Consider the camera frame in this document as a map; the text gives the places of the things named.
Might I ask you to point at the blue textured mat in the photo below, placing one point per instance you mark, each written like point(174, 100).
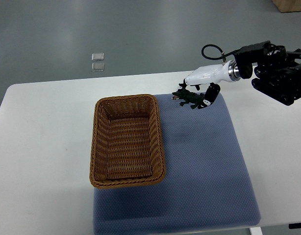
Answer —
point(207, 184)

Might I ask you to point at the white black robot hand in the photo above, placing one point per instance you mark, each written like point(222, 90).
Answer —
point(212, 75)

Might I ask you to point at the dark green toy crocodile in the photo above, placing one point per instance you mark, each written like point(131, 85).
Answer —
point(197, 100)

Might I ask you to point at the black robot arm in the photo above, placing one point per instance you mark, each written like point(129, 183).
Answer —
point(277, 71)

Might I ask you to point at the brown wicker basket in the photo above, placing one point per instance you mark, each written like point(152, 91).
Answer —
point(127, 145)

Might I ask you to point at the upper floor plate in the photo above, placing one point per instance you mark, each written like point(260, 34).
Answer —
point(98, 56)

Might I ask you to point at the black table control panel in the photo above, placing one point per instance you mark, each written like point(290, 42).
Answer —
point(294, 226)

